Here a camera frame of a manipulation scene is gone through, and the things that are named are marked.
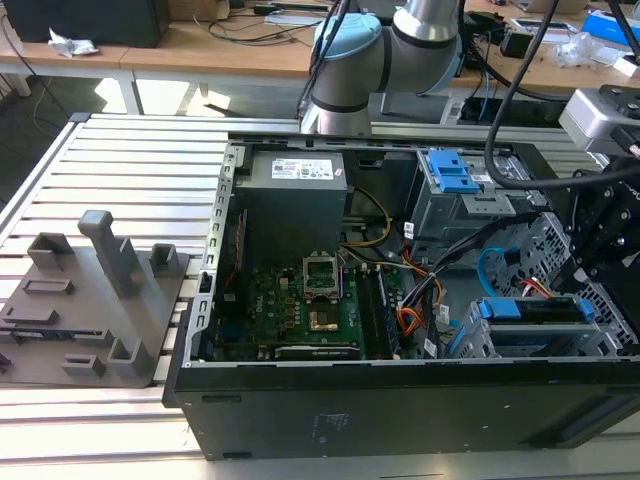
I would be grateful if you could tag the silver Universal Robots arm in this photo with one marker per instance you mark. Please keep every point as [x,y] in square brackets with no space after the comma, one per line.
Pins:
[345,70]

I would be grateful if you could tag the grey metal disk bay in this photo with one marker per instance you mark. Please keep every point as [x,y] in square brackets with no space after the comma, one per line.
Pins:
[550,345]

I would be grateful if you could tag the blue disk carrier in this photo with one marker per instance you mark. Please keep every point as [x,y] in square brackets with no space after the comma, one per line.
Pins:
[452,172]

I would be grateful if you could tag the grey metal disk cage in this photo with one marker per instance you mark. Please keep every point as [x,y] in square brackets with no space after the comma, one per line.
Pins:
[440,215]

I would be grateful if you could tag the black RAM slot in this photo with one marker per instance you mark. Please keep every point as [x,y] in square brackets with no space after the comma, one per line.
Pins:
[367,310]
[386,315]

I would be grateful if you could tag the black expansion slot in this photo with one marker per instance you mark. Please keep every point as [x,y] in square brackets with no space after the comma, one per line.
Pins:
[315,351]

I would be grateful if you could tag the clear plastic bag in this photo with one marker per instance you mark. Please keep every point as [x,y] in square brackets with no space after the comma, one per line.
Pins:
[585,50]

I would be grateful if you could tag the blue cardboard box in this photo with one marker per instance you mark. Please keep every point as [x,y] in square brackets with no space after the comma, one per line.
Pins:
[602,25]

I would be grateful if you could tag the small black box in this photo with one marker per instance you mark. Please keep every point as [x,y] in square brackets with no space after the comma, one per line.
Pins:
[515,44]

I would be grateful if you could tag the grey monitor stand base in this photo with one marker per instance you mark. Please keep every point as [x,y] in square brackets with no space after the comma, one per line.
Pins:
[415,107]

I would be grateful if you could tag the black open PC case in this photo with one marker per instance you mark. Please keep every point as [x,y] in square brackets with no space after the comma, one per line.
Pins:
[400,415]

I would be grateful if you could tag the CPU socket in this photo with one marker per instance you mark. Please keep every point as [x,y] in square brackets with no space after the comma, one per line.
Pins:
[324,321]

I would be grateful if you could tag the grey power supply unit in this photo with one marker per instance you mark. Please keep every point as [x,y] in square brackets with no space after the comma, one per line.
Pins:
[290,215]

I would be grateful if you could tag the green motherboard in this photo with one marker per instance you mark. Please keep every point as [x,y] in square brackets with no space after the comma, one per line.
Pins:
[280,310]

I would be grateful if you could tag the wooden desk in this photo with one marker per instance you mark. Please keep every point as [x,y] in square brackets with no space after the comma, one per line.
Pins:
[200,55]

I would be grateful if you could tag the grey parts rack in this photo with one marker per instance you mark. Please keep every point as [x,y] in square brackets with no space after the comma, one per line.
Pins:
[75,320]

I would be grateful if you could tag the black computer tower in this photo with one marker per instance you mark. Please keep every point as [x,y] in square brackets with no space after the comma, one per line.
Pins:
[85,20]

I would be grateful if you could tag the crumpled white paper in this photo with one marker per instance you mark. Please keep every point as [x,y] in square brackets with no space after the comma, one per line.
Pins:
[72,45]

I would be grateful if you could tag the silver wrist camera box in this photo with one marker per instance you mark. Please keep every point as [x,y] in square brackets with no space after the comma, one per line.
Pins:
[585,120]

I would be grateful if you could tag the black wrist mount plate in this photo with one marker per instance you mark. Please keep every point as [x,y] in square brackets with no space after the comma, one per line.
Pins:
[625,100]

